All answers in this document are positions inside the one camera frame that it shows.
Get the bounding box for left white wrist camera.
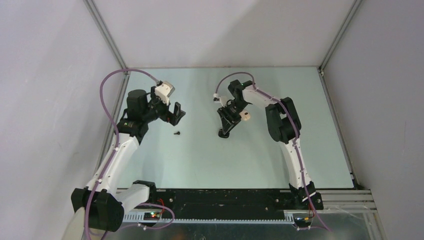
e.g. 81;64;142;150
154;81;175;106

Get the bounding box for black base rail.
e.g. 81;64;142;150
147;188;324;221

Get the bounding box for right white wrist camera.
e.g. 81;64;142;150
213;93;232;107

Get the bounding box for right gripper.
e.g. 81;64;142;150
217;100;249;135

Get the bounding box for aluminium frame post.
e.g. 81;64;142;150
318;0;364;73
82;0;129;74

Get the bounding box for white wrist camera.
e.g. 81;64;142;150
154;81;175;106
213;93;232;107

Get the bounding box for white earbud charging case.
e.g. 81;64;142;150
239;110;251;121

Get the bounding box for left aluminium frame post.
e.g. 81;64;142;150
82;0;129;74

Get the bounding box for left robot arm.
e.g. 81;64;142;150
71;82;186;232

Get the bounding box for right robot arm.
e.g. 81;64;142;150
213;80;324;210

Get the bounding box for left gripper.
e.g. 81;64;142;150
142;86;185;126

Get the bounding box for right aluminium frame post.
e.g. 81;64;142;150
318;0;364;73

